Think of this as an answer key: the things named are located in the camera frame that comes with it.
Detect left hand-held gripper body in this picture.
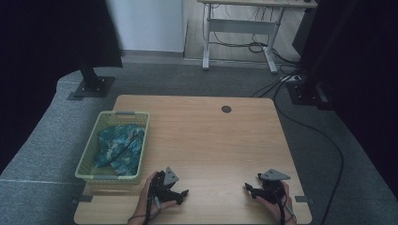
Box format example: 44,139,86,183
150,167,180,203

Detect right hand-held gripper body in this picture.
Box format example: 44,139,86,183
257,168,291,203

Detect teal floral shirt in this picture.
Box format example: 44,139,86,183
94,124,145,176

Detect green plastic basket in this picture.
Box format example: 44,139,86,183
74,111,150,185

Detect person's left hand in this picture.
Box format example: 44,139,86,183
134,171,177,219

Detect person's right hand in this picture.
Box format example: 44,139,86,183
256,181,297,224

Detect grey table edge tab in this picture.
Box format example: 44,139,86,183
294,195,314,206
72,194,94,203

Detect white power strip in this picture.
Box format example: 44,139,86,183
281,74,303,83

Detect dark curtain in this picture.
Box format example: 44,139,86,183
292,0,398,201
0,0,124,174

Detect white-legged desk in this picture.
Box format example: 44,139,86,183
196,0,318,74

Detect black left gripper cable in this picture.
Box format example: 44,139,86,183
145,180,161,220

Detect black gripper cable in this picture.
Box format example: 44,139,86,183
275,187,287,225
145,180,161,220

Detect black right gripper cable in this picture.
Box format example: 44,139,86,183
275,187,287,225

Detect long black floor cable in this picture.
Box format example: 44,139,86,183
250,71,345,225

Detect black stand with base plate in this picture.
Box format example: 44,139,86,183
66,59,116,101
285,78,333,111

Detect black cables under desk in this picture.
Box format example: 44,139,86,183
203,3,301,65

